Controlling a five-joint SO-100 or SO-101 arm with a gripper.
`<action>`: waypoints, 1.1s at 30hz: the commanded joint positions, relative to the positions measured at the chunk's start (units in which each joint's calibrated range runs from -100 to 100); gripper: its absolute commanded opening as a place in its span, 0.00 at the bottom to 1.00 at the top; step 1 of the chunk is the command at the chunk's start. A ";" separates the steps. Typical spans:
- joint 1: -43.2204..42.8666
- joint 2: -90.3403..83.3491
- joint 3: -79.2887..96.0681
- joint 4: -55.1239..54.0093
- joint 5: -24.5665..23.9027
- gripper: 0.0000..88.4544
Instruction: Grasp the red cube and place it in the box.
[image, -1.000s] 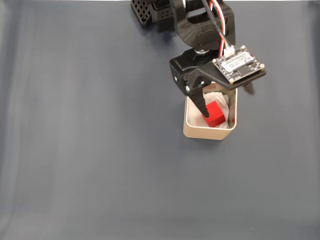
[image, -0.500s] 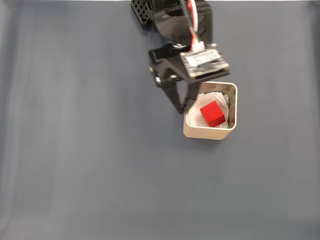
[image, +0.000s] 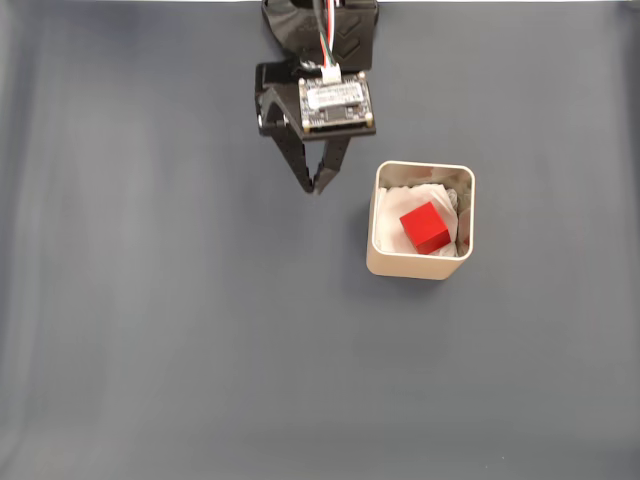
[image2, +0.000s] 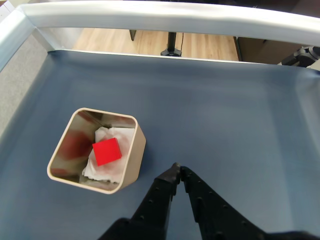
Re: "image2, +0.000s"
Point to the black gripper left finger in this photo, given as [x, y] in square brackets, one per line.
[155, 207]

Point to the red cube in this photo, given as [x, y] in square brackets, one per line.
[106, 152]

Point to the aluminium frame rail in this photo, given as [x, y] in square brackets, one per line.
[150, 17]

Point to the black monitor stand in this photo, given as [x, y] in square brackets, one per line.
[171, 47]

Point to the white crumpled tissue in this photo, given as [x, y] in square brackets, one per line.
[120, 170]

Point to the beige square box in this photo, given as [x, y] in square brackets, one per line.
[136, 155]

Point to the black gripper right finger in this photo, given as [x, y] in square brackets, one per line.
[212, 215]

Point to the blue-grey table mat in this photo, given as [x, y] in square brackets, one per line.
[212, 112]

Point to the dark table leg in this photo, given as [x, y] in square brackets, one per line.
[132, 35]

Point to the brown cabinet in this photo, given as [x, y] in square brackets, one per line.
[260, 51]

